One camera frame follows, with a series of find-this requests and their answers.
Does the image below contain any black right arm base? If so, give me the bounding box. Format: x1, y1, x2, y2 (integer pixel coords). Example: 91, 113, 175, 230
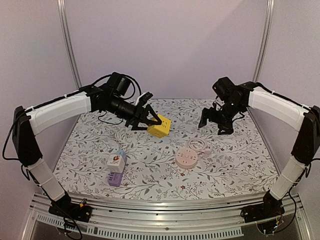
240, 191, 285, 223

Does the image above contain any blue cube plug adapter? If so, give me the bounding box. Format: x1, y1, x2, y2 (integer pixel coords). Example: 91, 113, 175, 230
117, 149, 127, 164

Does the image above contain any left aluminium frame post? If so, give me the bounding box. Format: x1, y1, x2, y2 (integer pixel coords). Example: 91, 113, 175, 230
57, 0, 82, 89

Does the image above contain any round pink power strip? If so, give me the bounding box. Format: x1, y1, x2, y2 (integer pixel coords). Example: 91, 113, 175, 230
175, 147, 198, 169

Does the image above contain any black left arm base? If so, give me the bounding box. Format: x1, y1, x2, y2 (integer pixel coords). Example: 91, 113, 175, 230
48, 194, 93, 223

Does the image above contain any purple power strip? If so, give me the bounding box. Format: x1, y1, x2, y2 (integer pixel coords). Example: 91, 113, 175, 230
107, 172, 123, 187

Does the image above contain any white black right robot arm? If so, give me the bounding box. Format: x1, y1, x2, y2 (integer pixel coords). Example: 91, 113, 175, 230
198, 77, 320, 218

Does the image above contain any floral patterned tablecloth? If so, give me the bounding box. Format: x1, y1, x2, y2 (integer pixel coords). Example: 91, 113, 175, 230
53, 99, 278, 201

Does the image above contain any right aluminium frame post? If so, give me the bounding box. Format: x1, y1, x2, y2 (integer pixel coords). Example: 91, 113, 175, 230
252, 0, 275, 82

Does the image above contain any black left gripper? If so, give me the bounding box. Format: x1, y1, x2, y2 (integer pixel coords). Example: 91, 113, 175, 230
107, 95, 162, 131

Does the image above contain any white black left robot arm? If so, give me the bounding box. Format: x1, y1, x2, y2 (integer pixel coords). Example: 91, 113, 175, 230
6, 72, 162, 217

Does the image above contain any coiled pink power cable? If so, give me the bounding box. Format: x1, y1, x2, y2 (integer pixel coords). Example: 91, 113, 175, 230
186, 138, 212, 156

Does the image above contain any aluminium frame post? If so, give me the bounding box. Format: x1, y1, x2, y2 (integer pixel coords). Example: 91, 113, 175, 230
57, 0, 82, 89
252, 0, 275, 82

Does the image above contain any white cube socket adapter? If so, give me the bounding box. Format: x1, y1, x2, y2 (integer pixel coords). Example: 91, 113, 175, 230
107, 154, 125, 173

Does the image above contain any yellow cube socket adapter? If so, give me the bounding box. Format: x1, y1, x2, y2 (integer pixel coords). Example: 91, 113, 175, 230
147, 114, 172, 138

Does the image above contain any coiled white power cable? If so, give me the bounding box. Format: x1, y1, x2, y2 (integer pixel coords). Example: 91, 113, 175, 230
111, 131, 132, 151

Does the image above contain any aluminium table front rail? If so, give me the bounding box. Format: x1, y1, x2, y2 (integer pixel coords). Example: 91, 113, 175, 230
22, 193, 313, 240

